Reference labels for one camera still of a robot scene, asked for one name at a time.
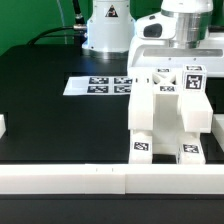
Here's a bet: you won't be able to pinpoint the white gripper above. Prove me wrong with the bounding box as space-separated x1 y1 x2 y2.
127 34 224 78

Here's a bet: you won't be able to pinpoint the white chair seat part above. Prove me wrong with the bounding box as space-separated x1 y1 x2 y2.
153 85 179 155

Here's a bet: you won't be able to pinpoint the white tagged block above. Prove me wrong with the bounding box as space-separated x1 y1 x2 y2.
182 65 207 92

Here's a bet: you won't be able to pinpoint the white chair back frame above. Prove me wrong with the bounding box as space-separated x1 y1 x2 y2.
128 65 213 133

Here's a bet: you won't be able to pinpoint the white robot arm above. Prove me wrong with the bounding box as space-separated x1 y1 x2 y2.
82 0 224 77

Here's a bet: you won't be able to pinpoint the white part right edge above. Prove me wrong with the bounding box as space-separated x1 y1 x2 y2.
212 114 224 151

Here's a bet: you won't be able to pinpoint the white part edge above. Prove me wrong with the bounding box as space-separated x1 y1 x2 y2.
212 114 224 151
0 114 6 139

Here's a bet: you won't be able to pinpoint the white part left edge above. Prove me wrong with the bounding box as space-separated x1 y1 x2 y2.
0 114 6 139

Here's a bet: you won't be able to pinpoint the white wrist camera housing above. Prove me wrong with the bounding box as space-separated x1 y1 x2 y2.
136 12 176 39

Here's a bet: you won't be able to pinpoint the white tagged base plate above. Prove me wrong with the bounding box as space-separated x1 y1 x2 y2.
63 76 132 96

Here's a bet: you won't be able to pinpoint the black cables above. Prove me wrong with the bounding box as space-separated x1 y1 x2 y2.
27 0 88 46

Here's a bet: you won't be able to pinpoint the white front rail barrier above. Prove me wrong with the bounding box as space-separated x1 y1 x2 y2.
0 164 224 194

